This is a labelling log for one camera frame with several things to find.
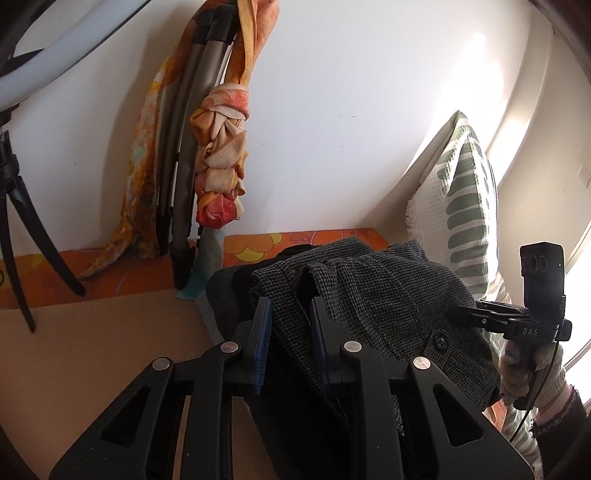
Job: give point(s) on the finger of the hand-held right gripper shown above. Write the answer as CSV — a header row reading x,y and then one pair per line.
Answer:
x,y
503,308
480,319

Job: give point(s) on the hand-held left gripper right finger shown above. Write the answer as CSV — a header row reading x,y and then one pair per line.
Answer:
x,y
321,350

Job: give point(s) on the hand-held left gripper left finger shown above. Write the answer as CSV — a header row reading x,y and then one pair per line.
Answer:
x,y
261,350

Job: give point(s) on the grey tweed shorts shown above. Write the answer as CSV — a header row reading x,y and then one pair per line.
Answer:
x,y
392,295

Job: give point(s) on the person's right forearm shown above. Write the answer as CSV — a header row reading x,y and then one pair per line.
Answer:
x,y
554,443

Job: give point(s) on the folded black pants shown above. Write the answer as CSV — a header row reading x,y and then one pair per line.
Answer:
x,y
226,295

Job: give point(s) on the person's right hand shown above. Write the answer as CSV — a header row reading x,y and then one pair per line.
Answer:
x,y
510,369

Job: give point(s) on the orange floral bedsheet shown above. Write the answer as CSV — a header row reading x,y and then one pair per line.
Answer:
x,y
258,244

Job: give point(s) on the white green patterned pillow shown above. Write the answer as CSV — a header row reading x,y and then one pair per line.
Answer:
x,y
461,207

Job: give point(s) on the teal cloth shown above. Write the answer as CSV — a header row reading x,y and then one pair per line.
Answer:
x,y
207,258

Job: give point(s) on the beige blanket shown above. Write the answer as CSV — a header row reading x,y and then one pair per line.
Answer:
x,y
115,332

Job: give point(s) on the folded grey tripod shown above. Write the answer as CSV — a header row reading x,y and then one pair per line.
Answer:
x,y
182,184

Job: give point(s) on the orange floral scarf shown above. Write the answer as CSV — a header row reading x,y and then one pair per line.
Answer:
x,y
221,152

